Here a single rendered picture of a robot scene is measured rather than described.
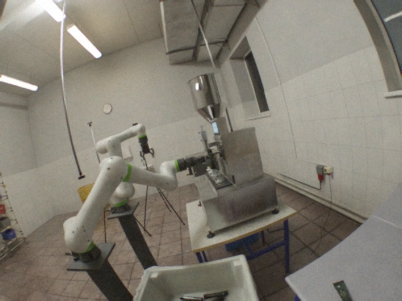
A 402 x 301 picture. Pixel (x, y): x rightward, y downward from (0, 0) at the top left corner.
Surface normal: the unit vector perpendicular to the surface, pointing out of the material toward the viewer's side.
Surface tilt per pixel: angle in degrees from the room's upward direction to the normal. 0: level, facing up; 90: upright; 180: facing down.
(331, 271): 0
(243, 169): 90
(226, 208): 90
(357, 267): 0
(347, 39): 90
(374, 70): 90
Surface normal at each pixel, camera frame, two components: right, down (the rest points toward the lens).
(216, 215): 0.12, 0.09
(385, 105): -0.96, 0.27
